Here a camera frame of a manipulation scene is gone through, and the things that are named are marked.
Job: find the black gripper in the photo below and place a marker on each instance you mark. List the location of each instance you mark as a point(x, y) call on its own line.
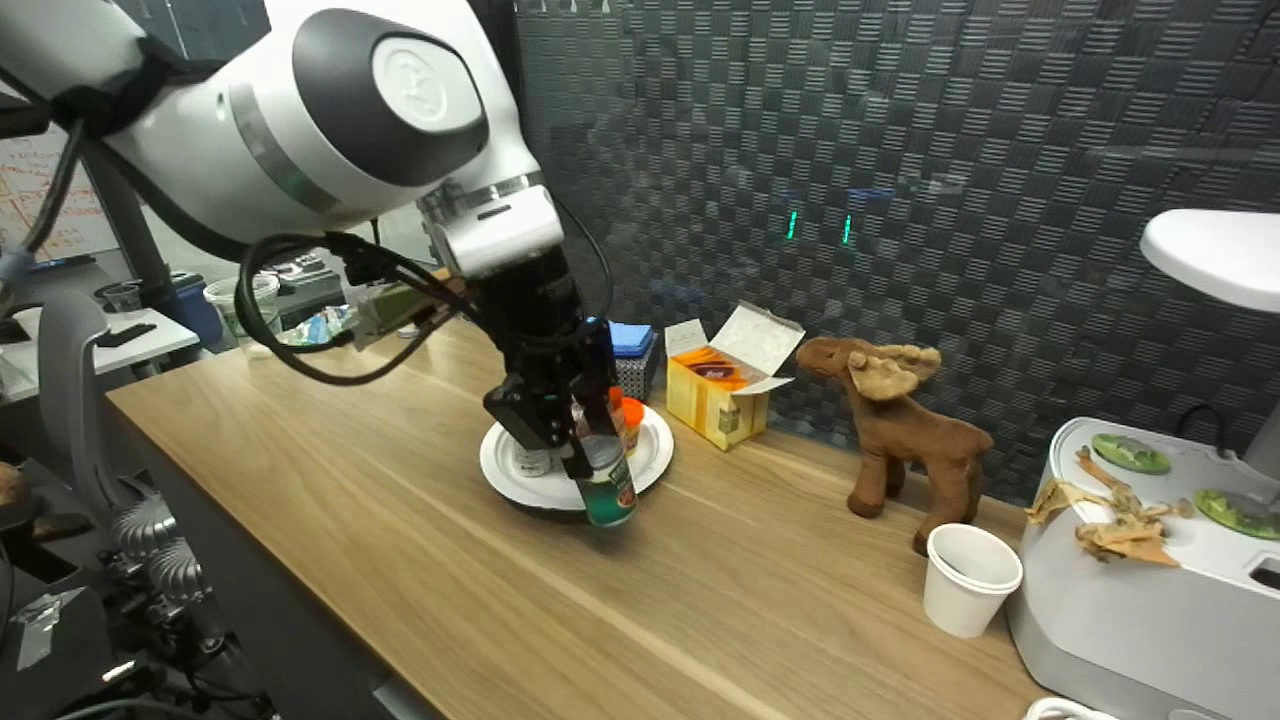
point(556, 367)

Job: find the orange lid small cup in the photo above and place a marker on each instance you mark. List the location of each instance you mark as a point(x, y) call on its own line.
point(625, 413)

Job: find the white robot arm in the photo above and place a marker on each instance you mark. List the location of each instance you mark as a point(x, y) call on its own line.
point(330, 112)

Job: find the white paper plate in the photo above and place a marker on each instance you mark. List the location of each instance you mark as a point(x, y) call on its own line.
point(540, 482)

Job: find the grey foam block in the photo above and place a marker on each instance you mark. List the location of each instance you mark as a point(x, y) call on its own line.
point(636, 377)

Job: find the blue sponge cloth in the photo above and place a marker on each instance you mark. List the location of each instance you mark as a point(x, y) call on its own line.
point(628, 342)

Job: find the open orange cardboard box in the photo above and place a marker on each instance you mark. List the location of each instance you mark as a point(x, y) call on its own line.
point(720, 380)

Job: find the brown plush moose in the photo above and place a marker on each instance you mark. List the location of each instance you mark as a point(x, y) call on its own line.
point(894, 430)

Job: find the white paper cup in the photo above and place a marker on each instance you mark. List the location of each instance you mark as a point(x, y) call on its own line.
point(971, 579)

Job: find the white bin with leaves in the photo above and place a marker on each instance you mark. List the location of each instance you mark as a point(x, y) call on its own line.
point(1132, 600)

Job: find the white bowl on stand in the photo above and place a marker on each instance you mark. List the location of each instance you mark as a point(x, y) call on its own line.
point(1222, 254)

